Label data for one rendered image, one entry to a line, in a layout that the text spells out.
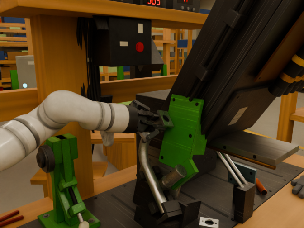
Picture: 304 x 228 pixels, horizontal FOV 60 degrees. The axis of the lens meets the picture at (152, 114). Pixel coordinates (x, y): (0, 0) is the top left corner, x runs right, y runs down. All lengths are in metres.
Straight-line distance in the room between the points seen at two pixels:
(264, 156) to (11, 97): 0.76
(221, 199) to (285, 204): 0.21
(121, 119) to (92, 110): 0.08
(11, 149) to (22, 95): 0.45
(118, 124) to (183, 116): 0.21
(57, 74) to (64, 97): 0.32
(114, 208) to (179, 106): 0.40
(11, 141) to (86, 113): 0.16
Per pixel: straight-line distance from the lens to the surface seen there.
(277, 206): 1.01
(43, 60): 0.86
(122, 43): 0.86
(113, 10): 0.83
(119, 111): 0.65
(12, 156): 0.51
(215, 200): 0.97
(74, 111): 0.56
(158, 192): 0.79
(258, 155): 0.77
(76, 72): 0.90
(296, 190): 1.09
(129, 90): 1.13
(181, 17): 1.03
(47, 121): 0.58
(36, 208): 1.03
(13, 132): 0.52
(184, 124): 0.75
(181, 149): 0.76
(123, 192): 1.00
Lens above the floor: 1.41
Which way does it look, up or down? 14 degrees down
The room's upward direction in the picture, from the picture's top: straight up
